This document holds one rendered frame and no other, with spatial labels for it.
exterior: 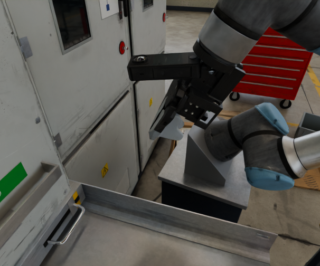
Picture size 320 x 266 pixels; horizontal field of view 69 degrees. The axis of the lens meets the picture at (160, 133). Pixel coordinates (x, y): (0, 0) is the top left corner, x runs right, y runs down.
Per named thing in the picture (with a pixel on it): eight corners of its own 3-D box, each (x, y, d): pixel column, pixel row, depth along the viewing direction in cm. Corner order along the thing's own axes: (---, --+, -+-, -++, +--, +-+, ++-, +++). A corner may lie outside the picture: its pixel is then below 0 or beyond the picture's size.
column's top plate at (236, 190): (186, 132, 109) (186, 129, 108) (256, 151, 99) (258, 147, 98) (157, 179, 86) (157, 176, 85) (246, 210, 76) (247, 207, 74)
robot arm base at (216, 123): (213, 117, 90) (235, 105, 83) (234, 149, 91) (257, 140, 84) (198, 134, 78) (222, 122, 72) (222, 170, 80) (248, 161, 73)
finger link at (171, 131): (170, 158, 46) (194, 127, 40) (143, 146, 45) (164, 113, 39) (171, 146, 49) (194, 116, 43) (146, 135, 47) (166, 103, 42)
